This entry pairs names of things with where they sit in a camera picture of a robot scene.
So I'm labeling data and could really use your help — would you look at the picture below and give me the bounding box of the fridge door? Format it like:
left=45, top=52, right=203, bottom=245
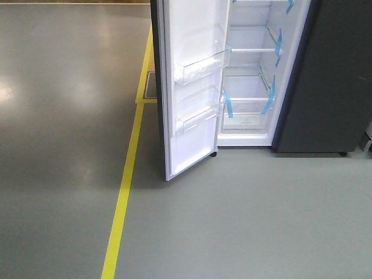
left=151, top=1, right=230, bottom=181

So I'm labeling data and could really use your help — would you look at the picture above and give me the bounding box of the dark grey fridge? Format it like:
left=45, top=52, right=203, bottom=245
left=217, top=1, right=371, bottom=154

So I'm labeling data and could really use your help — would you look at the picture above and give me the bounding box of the lower clear door bin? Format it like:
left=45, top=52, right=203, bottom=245
left=176, top=86, right=224, bottom=134

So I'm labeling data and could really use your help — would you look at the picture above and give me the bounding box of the clear door bin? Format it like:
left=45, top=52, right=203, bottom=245
left=176, top=86, right=224, bottom=134
left=174, top=45, right=232, bottom=85

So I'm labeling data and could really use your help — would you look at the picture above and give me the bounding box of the blue tape strip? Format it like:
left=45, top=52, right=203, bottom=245
left=275, top=29, right=283, bottom=67
left=286, top=0, right=294, bottom=14
left=223, top=90, right=234, bottom=118
left=262, top=76, right=276, bottom=115

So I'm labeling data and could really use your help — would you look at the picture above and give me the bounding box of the clear crisper drawer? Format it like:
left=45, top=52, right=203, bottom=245
left=221, top=98, right=271, bottom=134

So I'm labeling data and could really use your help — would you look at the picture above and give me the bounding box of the dark floor sign sticker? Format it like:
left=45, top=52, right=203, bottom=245
left=144, top=71, right=157, bottom=99

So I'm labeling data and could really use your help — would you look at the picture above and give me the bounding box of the upper clear door bin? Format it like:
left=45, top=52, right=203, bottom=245
left=174, top=45, right=232, bottom=85

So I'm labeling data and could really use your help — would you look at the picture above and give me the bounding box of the yellow floor tape line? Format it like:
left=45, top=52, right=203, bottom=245
left=101, top=28, right=157, bottom=278

